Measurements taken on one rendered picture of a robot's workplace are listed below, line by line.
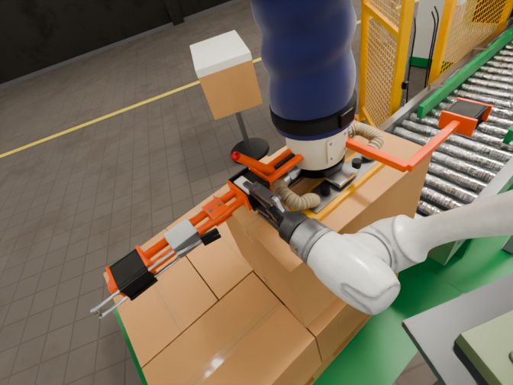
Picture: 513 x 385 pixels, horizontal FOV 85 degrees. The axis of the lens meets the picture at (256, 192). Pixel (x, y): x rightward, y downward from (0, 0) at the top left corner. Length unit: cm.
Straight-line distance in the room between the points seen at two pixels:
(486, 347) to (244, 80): 193
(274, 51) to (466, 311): 91
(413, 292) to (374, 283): 140
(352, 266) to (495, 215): 21
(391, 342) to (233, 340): 88
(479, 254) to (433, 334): 116
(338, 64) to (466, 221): 39
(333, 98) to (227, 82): 157
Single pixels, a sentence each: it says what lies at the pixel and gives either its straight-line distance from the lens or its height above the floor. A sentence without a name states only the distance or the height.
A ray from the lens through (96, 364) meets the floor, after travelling 228.
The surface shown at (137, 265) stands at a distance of 70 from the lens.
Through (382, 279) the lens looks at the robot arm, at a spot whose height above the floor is 124.
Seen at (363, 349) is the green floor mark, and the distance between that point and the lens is 178.
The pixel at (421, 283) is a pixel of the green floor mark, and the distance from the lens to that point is 196.
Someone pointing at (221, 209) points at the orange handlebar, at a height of 122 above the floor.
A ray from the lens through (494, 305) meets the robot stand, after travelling 114.
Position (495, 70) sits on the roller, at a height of 54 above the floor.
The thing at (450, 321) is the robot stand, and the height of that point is 75.
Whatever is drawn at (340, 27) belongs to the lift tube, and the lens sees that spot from 65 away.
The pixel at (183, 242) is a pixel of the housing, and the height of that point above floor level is 122.
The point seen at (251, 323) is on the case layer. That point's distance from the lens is 128.
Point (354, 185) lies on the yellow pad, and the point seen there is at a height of 109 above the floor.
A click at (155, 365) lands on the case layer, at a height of 54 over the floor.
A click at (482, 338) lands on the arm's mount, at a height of 81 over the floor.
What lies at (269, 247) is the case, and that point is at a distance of 78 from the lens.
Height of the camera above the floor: 172
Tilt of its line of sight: 45 degrees down
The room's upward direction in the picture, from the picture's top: 19 degrees counter-clockwise
